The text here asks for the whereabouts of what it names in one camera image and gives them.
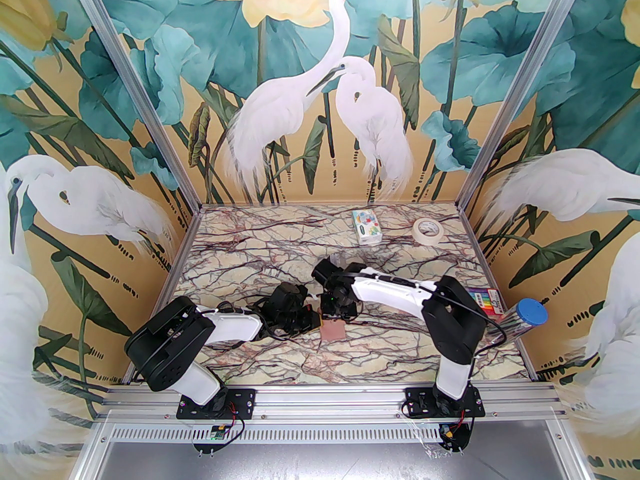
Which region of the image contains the coloured marker pack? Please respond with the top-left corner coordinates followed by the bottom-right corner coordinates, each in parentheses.
top-left (467, 288), bottom-right (503, 315)

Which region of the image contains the printed tissue pack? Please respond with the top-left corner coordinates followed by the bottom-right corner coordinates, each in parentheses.
top-left (351, 209), bottom-right (384, 246)

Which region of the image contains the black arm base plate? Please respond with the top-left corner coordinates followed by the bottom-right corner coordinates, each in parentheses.
top-left (404, 387), bottom-right (486, 420)
top-left (176, 388), bottom-right (257, 421)

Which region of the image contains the beige masking tape roll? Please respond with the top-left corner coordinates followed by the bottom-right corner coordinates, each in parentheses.
top-left (412, 218), bottom-right (445, 244)

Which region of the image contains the aluminium frame post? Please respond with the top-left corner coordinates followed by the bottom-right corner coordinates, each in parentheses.
top-left (65, 0), bottom-right (205, 210)
top-left (456, 0), bottom-right (587, 211)

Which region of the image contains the clear acrylic card stand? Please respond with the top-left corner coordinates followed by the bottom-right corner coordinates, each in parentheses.
top-left (327, 252), bottom-right (362, 275)

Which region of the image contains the aluminium frame rail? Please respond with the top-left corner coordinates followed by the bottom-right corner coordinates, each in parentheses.
top-left (95, 382), bottom-right (571, 425)

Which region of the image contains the perforated metal strip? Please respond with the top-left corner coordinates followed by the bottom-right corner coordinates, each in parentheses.
top-left (97, 420), bottom-right (573, 445)

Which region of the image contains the grey metal sheet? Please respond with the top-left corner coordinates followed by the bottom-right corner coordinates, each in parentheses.
top-left (75, 440), bottom-right (593, 480)

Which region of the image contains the pencil tube with blue lid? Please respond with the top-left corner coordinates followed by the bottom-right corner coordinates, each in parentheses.
top-left (487, 298), bottom-right (549, 343)

